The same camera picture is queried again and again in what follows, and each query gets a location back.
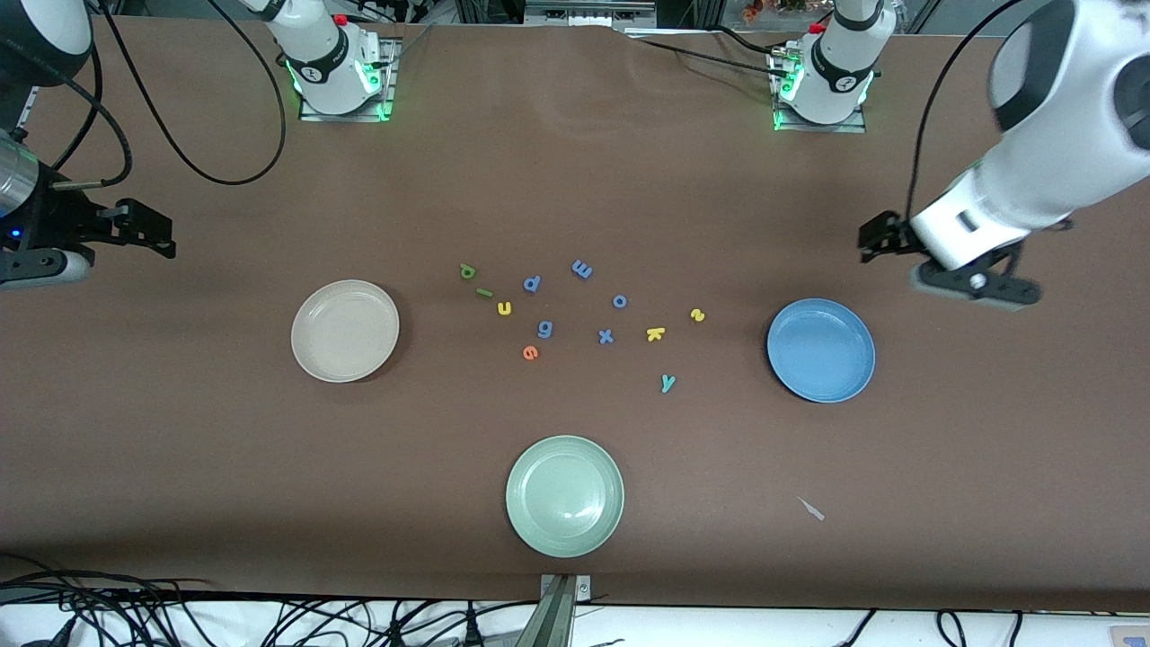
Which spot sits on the beige brown plate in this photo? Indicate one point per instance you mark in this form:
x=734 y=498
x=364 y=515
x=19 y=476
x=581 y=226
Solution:
x=345 y=331

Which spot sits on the brown table cover sheet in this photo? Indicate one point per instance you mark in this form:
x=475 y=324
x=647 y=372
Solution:
x=575 y=180

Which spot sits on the blue plate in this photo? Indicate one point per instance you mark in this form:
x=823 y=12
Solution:
x=820 y=350

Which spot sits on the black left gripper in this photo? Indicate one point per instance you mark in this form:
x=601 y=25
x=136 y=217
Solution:
x=885 y=235

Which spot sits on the aluminium extrusion post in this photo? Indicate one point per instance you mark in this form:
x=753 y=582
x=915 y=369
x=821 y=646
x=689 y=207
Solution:
x=559 y=611

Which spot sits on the aluminium background frame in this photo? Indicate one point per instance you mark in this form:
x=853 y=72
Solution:
x=584 y=13

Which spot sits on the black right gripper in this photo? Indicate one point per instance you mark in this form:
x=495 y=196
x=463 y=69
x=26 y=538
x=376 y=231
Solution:
x=56 y=225

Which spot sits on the yellow foam letter k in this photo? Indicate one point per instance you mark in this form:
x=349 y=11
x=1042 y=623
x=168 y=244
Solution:
x=653 y=334

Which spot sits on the pale green plate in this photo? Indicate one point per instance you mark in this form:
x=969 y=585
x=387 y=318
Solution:
x=564 y=496

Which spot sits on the tan cardboard piece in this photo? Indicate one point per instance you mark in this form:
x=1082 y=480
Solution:
x=1130 y=636

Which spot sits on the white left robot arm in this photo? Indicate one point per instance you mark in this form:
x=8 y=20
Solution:
x=1042 y=180

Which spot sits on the blue foam letter p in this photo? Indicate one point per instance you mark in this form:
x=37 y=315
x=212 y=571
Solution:
x=532 y=284

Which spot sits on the blue foam letter m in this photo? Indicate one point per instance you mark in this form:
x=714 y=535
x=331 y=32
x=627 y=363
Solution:
x=582 y=269

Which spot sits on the white tape scrap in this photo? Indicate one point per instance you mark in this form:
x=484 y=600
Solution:
x=811 y=509

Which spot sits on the blue foam letter g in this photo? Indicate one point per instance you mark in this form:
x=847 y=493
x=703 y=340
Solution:
x=545 y=335

